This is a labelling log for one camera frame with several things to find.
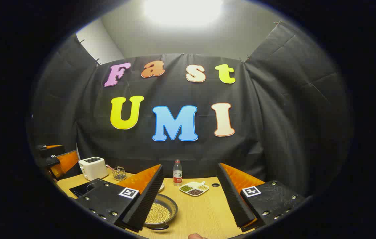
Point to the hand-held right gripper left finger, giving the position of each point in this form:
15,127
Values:
144,202

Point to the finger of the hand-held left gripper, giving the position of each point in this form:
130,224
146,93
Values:
51,151
65,162

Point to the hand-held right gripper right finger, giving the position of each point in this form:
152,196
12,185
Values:
236,202

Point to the stainless steel pot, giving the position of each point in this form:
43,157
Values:
171,205

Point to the black induction cooktop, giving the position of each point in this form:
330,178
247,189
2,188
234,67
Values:
83,189

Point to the pile of soybeans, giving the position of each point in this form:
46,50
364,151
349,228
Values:
157,213

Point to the white round plate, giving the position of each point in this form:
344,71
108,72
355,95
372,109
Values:
161,187

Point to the white toaster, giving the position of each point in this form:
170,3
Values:
93,168

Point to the pale beans pile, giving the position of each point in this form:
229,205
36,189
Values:
202,187

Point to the dark beans pile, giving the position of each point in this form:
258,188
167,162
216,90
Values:
195,192

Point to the green mung beans pile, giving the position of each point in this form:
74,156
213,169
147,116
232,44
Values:
186,188

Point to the clear plastic water bottle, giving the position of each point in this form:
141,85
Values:
177,172

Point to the white divided dish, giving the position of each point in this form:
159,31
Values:
194,189

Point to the black backdrop cloth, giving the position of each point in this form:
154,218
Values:
274,116

